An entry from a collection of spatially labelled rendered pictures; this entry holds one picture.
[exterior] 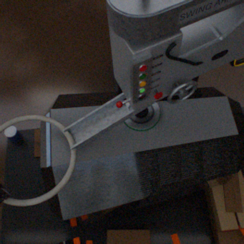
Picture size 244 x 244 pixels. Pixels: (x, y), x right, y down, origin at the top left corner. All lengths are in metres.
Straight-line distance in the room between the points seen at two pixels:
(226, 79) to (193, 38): 1.70
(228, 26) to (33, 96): 2.02
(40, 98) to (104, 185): 1.39
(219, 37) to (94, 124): 0.75
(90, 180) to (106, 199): 0.15
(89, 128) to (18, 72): 1.62
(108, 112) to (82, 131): 0.17
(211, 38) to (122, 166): 0.80
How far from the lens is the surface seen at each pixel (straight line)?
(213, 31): 1.34
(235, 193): 2.31
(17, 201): 1.57
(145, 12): 0.96
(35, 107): 2.86
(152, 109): 1.73
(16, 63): 3.19
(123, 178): 1.71
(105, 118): 1.60
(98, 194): 1.76
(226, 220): 2.27
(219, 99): 1.85
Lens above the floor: 2.40
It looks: 65 degrees down
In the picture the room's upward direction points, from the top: 5 degrees counter-clockwise
